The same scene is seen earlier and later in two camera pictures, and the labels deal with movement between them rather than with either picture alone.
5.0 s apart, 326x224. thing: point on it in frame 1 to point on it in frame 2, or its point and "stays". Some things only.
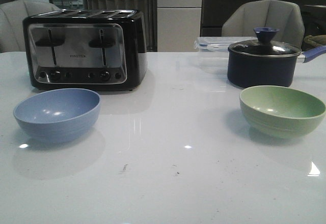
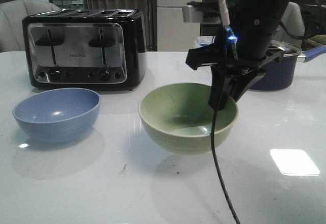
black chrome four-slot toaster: x=88 y=49 stays
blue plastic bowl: x=57 y=115 stays
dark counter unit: x=311 y=2 stays
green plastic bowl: x=280 y=112 to x=178 y=118
